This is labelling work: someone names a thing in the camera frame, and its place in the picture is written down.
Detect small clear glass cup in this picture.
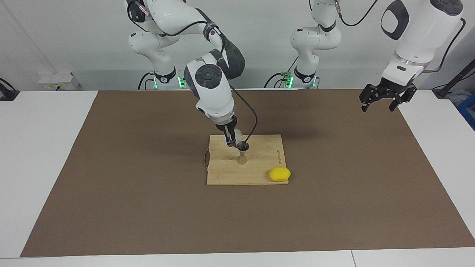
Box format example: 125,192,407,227
222,128,244,147

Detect brown table mat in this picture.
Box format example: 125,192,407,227
20,88,475,257

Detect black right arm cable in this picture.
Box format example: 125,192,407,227
126,0,259,144

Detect black clamp mount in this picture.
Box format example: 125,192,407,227
0,78,20,101

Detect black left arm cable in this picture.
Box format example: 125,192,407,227
336,0,466,73

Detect black left base cables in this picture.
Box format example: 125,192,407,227
263,56,300,89

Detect blue box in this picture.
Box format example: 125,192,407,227
457,103,475,131

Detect white plastic bag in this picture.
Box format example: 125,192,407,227
447,90,474,108

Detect black base cables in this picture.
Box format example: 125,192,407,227
263,56,300,89
137,72,155,90

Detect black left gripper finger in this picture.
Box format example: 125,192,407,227
359,84,383,112
389,87,417,112

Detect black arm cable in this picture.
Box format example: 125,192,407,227
126,0,259,144
336,0,466,73

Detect white wall socket box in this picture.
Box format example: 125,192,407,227
39,72,80,90

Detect wooden cutting board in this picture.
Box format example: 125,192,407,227
203,134,289,186

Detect yellow lemon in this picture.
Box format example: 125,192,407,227
269,167,291,182

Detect metal double jigger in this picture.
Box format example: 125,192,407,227
237,141,250,165

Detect black stand pole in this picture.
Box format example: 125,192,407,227
432,59,475,99

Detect black right base cables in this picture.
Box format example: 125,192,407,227
137,72,155,90

